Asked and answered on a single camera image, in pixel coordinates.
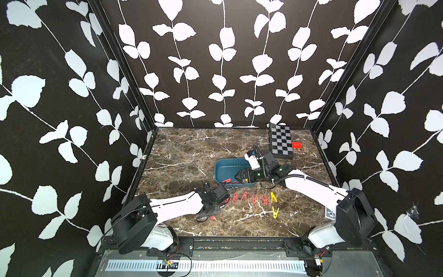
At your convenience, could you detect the red clothespin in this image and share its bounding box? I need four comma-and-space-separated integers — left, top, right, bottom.
232, 192, 238, 203
241, 192, 248, 202
251, 194, 258, 204
261, 195, 268, 206

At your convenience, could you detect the teal plastic storage box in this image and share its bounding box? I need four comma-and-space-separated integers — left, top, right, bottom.
214, 158, 256, 189

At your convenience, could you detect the yellow clothespin second row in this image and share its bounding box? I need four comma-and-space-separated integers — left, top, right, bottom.
272, 206, 280, 219

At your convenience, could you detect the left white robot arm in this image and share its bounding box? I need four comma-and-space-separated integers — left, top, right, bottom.
111, 185, 230, 255

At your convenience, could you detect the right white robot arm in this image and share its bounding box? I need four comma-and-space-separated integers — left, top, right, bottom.
235, 149, 376, 250

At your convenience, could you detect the black white checkerboard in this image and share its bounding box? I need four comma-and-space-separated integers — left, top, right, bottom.
269, 124, 294, 159

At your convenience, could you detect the small red block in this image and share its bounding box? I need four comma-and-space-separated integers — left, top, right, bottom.
291, 142, 302, 149

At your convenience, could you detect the blue playing card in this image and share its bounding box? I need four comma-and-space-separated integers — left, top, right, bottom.
325, 207, 336, 220

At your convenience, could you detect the small circuit board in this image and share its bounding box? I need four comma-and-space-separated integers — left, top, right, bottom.
157, 260, 179, 272

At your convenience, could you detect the black front mounting rail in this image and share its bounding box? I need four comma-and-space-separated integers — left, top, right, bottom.
100, 236, 378, 259

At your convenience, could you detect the white perforated rail strip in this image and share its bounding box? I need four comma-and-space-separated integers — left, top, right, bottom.
105, 260, 306, 274

